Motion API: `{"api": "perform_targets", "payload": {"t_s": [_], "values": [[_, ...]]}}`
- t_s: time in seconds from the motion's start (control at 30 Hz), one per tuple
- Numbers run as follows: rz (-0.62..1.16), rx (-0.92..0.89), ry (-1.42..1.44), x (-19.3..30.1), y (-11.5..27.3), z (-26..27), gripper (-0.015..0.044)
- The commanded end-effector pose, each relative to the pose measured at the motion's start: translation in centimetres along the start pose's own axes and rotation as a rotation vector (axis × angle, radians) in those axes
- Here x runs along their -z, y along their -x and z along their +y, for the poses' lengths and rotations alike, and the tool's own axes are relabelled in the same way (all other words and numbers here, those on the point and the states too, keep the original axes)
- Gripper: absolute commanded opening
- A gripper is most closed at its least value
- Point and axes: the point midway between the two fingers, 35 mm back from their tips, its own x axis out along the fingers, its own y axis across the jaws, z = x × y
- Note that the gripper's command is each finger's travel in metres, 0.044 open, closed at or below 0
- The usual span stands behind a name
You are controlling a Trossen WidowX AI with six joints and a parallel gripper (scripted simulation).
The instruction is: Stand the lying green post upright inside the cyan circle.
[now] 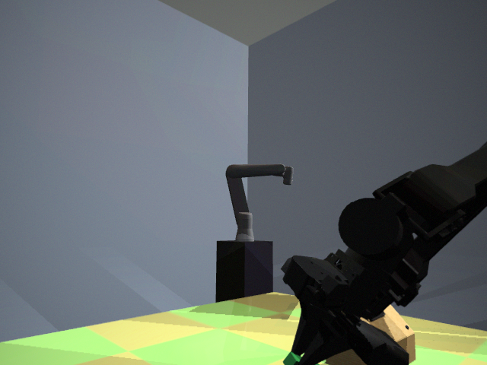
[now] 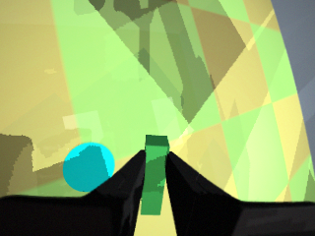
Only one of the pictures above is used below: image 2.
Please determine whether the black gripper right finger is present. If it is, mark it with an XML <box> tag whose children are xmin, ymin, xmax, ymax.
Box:
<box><xmin>165</xmin><ymin>151</ymin><xmax>315</xmax><ymax>236</ymax></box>

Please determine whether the cyan circle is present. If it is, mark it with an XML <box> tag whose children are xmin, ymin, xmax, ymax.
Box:
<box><xmin>63</xmin><ymin>143</ymin><xmax>115</xmax><ymax>192</ymax></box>

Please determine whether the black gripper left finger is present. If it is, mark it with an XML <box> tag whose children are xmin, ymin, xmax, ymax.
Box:
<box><xmin>0</xmin><ymin>149</ymin><xmax>146</xmax><ymax>236</ymax></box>

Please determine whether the green rectangular post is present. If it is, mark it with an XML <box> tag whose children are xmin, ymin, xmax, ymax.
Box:
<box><xmin>141</xmin><ymin>135</ymin><xmax>170</xmax><ymax>215</ymax></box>

